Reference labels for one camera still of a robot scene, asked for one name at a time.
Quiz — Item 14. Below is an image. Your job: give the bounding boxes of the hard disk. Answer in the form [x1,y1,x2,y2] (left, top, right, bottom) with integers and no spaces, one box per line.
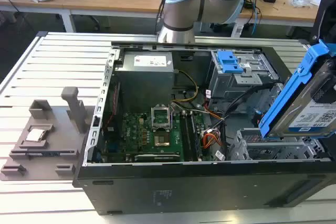
[258,39,336,140]

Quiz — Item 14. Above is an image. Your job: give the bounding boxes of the blue disk carrier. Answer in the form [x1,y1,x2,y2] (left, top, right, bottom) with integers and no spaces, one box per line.
[217,50,244,74]

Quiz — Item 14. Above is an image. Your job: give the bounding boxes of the perforated metal disk bay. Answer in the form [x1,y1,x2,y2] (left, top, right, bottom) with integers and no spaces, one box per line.
[227,127,331,162]

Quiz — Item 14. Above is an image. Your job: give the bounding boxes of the black RAM slot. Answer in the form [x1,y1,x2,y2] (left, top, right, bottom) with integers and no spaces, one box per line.
[190,113,203,161]
[180,113,194,162]

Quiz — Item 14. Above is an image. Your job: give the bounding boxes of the grey metal drive cage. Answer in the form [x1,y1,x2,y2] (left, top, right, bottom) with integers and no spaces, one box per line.
[207,49,280,104]

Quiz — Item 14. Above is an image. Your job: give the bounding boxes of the grey power supply unit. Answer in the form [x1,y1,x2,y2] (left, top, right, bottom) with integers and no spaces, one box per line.
[113,51,175,106]

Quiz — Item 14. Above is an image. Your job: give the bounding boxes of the metal socket cover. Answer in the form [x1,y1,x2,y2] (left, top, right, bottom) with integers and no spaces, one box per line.
[151,105,173,132]

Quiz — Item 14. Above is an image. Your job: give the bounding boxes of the CPU socket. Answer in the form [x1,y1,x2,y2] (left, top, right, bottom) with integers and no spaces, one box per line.
[154,134,172,148]

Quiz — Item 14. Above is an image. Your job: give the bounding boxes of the wooden desk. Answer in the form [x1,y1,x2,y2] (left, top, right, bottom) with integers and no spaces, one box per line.
[0,0,336,34]

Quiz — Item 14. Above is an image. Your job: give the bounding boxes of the black graphics card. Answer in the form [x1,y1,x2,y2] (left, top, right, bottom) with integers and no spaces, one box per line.
[134,154,182,163]

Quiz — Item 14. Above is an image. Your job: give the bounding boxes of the green motherboard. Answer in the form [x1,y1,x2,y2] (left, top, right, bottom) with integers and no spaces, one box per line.
[101,108,211,163]

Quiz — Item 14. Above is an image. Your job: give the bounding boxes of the black PC case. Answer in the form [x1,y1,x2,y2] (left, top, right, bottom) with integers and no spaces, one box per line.
[72,40,336,216]

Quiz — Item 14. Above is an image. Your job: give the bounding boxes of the grey parts rack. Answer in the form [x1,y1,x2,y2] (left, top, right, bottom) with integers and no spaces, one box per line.
[0,86,97,182]

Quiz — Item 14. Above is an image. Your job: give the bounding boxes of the silver CPU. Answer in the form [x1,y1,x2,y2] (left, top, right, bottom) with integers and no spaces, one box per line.
[26,127,49,142]

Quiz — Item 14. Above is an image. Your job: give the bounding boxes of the dark RAM stick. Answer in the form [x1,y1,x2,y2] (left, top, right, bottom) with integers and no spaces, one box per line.
[25,151,57,157]

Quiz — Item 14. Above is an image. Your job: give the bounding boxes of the blue cable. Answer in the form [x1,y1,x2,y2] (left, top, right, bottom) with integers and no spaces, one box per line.
[251,3,262,36]

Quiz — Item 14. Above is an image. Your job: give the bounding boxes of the thick black wire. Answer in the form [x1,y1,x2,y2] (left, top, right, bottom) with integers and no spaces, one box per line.
[222,82,286,124]

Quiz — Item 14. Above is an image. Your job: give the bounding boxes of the yellow and black wire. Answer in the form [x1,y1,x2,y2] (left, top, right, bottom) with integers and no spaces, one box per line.
[170,69,200,103]

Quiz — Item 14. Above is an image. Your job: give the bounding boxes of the grey wire bundle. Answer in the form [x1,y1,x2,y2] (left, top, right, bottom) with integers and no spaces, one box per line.
[172,102,224,120]

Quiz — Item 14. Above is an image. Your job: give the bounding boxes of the orange wire bundle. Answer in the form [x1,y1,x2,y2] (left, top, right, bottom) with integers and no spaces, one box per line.
[201,132,222,149]

